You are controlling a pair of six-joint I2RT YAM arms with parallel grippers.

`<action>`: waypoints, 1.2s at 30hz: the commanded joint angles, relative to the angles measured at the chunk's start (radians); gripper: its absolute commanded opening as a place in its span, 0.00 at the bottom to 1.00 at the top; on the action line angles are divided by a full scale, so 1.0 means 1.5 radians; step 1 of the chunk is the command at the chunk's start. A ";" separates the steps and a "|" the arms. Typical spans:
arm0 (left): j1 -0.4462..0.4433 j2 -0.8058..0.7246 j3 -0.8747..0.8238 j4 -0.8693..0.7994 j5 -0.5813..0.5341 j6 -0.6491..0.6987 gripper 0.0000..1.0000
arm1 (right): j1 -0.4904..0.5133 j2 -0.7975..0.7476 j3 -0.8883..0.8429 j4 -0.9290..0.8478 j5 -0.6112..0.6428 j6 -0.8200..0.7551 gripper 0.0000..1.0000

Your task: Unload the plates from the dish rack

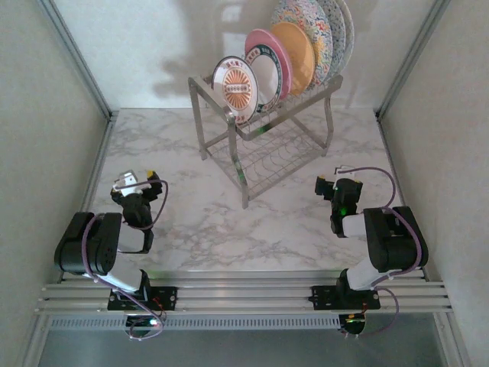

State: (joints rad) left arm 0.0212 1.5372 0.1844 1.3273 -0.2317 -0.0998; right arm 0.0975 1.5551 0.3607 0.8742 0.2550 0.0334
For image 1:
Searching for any white plate dark green ring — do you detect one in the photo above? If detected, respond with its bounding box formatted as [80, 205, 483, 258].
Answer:
[244, 44, 286, 115]

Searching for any pink plate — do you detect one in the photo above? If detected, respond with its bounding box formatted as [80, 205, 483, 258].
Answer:
[244, 28, 294, 102]

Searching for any white plate orange sunburst print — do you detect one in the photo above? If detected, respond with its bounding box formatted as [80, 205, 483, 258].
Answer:
[211, 56, 261, 127]

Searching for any orange yellow plate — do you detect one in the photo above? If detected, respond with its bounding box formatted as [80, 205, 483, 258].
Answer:
[270, 21, 316, 96]

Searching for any pale speckled plate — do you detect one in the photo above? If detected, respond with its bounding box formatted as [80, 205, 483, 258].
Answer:
[338, 0, 356, 68]

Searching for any blue speckled plate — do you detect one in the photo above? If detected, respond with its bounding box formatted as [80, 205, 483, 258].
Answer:
[316, 0, 348, 76]

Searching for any multicolour patterned plate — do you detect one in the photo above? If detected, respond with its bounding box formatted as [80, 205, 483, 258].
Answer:
[270, 0, 334, 87]

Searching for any stainless steel dish rack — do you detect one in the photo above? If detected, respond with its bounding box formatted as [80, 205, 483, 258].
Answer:
[187, 74, 344, 210]

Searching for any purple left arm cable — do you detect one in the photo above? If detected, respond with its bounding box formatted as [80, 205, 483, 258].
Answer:
[81, 177, 170, 342]

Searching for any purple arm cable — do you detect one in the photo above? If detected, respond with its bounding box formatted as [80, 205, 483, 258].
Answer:
[81, 177, 170, 342]
[335, 166, 429, 338]

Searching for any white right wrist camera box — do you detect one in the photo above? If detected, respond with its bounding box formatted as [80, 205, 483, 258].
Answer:
[335, 164, 362, 181]

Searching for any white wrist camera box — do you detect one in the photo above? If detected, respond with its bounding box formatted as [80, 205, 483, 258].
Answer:
[335, 164, 362, 181]
[113, 170, 141, 198]

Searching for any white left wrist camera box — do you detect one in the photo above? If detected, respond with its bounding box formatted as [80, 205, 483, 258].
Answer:
[113, 170, 141, 198]

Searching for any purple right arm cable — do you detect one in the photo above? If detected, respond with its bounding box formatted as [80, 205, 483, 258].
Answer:
[335, 166, 429, 338]

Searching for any aluminium table side rail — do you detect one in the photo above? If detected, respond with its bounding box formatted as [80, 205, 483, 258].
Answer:
[57, 114, 118, 284]
[377, 114, 428, 280]

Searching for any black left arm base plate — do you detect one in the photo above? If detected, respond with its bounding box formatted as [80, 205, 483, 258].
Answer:
[108, 285, 179, 311]

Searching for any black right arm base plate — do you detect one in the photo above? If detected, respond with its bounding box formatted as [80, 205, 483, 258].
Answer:
[311, 284, 382, 311]

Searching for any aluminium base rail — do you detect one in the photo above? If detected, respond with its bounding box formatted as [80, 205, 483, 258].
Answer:
[33, 269, 455, 317]

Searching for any aluminium frame post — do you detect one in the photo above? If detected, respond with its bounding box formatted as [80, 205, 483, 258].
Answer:
[376, 0, 452, 122]
[36, 0, 120, 122]

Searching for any grey slotted cable duct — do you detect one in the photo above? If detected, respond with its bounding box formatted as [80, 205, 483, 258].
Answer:
[48, 315, 342, 330]

